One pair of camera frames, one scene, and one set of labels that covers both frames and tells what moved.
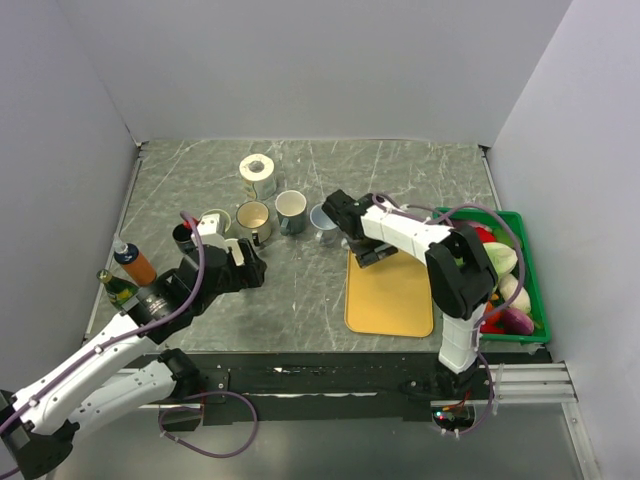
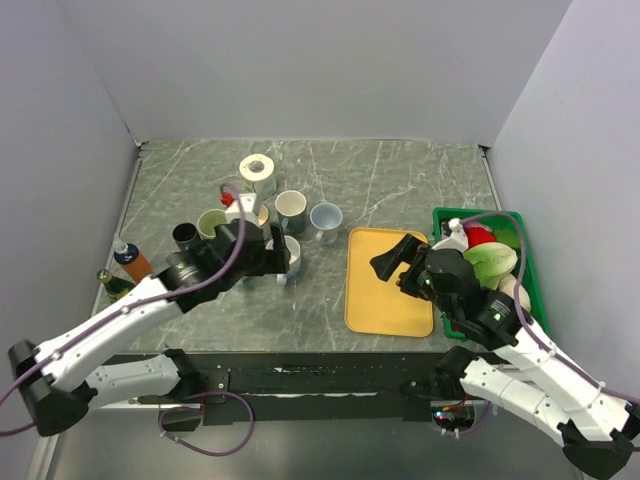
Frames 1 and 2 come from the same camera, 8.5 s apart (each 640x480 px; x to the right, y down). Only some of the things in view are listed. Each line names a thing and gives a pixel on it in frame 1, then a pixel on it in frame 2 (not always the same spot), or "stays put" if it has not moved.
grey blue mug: x=291 y=206 stays put
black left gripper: x=251 y=274 -> x=275 y=261
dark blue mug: x=182 y=237 stays put
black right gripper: x=368 y=256 -> x=411 y=250
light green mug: x=223 y=222 stays put
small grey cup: x=326 y=230 stays put
